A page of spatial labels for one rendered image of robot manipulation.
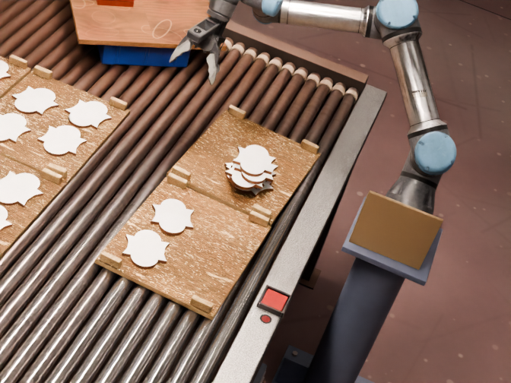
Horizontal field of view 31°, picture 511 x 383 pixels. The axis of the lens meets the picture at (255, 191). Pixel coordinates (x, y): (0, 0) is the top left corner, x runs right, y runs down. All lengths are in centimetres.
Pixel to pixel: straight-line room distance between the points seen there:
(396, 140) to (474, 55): 119
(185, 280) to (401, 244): 69
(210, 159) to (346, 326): 73
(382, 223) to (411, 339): 119
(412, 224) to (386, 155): 202
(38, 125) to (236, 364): 100
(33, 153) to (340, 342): 119
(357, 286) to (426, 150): 57
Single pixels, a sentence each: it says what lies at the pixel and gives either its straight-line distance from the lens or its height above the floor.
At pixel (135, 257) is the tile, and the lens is 250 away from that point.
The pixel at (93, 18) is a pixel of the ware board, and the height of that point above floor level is 104.
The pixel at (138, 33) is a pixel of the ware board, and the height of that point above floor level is 104.
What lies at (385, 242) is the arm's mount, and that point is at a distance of 282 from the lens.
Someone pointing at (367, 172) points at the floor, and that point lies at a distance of 459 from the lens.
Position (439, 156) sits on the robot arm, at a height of 124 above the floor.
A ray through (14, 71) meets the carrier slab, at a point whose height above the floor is 94.
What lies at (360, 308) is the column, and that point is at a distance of 304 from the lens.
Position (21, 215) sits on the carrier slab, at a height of 94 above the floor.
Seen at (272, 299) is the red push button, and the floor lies 93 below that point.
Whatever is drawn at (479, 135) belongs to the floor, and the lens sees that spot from 518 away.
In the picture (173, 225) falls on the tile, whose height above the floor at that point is 95.
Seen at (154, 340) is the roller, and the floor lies 92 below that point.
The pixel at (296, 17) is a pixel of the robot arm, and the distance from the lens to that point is 288.
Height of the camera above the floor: 273
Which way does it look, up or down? 40 degrees down
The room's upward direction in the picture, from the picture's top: 17 degrees clockwise
